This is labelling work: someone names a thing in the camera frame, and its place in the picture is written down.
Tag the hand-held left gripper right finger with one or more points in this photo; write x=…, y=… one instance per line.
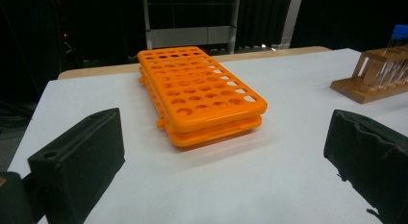
x=369, y=163

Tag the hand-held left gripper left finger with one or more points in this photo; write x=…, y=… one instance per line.
x=77, y=166

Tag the wooden test tube rack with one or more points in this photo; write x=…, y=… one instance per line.
x=352, y=89

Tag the orange test tube rack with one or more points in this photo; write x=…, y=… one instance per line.
x=198, y=92

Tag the white table board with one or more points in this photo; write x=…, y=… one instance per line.
x=256, y=172

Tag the grey metal stand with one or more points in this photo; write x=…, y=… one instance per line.
x=189, y=36

